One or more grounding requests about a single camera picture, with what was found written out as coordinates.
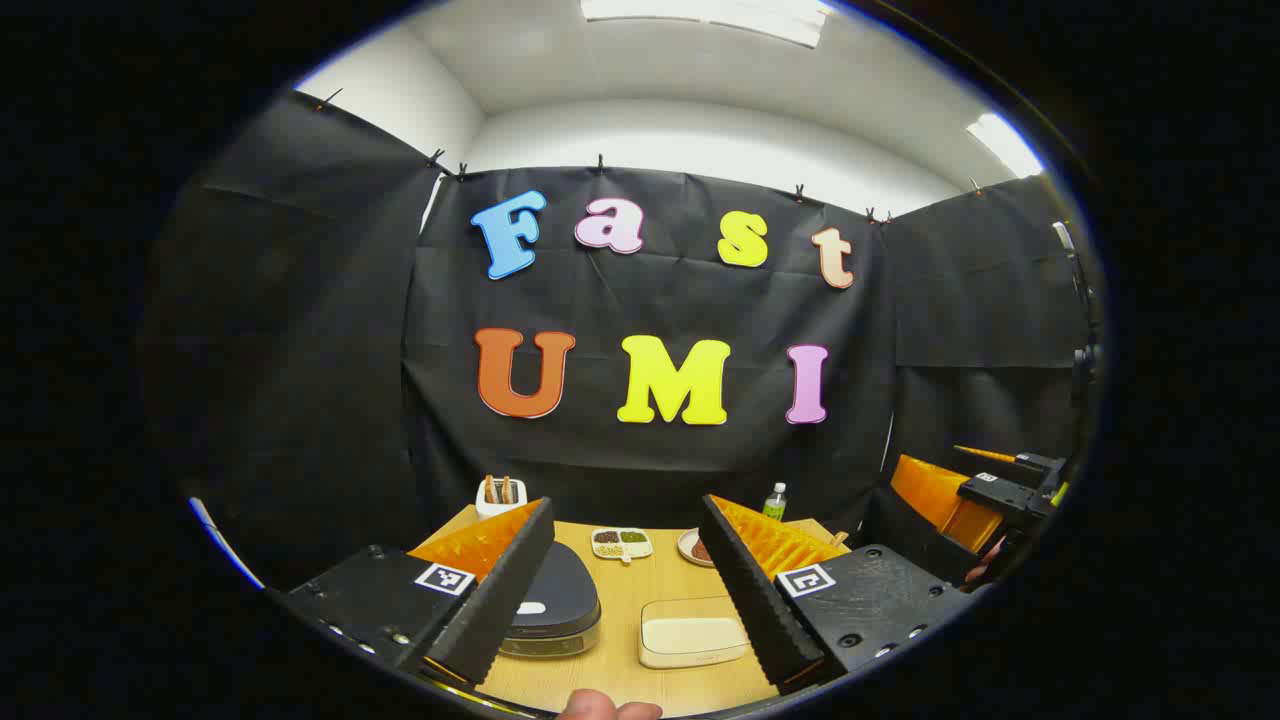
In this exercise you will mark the white round plate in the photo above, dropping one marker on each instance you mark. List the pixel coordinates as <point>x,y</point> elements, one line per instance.
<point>687,548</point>

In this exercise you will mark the white divided bean dish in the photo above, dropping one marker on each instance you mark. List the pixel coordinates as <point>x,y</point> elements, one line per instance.
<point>621,543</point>

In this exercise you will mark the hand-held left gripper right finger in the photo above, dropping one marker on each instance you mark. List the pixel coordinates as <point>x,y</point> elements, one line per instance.
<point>762,600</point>

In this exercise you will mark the black backdrop cloth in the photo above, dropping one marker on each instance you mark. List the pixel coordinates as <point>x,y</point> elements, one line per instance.
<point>650,300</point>

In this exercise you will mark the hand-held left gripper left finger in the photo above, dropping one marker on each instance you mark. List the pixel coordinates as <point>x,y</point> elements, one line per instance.
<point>495,600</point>

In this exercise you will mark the black and silver rice cooker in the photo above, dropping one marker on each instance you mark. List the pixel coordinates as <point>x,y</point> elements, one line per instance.
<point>560,600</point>

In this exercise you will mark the green drink bottle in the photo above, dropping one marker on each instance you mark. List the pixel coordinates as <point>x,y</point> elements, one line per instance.
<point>774,505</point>

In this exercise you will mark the small ceiling light panel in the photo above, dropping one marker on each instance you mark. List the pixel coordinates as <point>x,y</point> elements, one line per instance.
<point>1005,145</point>

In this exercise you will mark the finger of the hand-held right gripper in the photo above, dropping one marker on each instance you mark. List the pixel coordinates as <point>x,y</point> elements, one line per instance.
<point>935,495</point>
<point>1020,463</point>

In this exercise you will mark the white toaster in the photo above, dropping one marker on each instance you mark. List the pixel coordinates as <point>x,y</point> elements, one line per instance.
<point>500,508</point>

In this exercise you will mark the brown meat piece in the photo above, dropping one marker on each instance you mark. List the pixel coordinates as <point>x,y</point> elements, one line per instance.
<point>701,550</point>

